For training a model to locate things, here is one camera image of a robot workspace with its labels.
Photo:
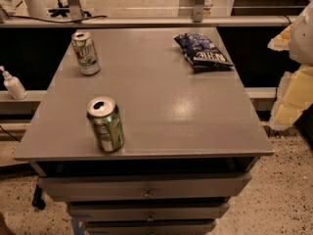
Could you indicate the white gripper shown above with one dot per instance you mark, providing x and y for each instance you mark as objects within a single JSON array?
[{"x": 303, "y": 39}]

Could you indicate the blue chip bag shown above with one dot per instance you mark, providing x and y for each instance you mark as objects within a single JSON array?
[{"x": 202, "y": 53}]

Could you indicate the green soda can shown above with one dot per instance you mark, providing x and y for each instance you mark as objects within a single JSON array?
[{"x": 103, "y": 115}]

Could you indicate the white green 7up can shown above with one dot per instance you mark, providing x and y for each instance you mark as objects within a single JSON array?
[{"x": 85, "y": 52}]

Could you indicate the grey drawer cabinet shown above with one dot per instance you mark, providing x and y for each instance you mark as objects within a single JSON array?
[{"x": 190, "y": 139}]

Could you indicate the white pump bottle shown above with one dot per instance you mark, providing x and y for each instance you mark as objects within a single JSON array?
[{"x": 13, "y": 85}]

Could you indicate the black caster wheel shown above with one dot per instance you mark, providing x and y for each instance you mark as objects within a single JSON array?
[{"x": 37, "y": 200}]

